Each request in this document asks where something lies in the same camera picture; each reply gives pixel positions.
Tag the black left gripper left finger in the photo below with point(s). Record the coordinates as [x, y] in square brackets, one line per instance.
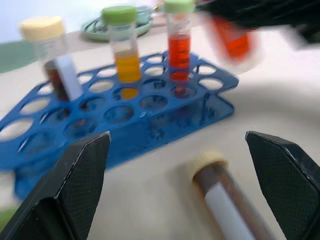
[75, 180]

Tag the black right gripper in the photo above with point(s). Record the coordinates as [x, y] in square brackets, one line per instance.
[312, 35]

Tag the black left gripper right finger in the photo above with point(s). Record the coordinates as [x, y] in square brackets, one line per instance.
[285, 180]

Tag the red liquid test tube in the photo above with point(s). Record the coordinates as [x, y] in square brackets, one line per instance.
[235, 42]

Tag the blue plastic test tube rack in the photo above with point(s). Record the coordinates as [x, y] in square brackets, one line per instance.
[130, 125]

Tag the brown tube with cream cap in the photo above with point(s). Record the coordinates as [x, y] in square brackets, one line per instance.
[225, 200]
[58, 80]

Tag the red tube with green cap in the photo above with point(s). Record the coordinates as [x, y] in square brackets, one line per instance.
[179, 56]

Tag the yellow tube with green cap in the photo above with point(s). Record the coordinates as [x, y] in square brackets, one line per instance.
[128, 68]

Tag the green mat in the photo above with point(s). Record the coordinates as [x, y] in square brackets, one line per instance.
[15, 57]

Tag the pale green round dish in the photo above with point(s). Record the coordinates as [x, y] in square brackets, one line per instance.
[97, 33]

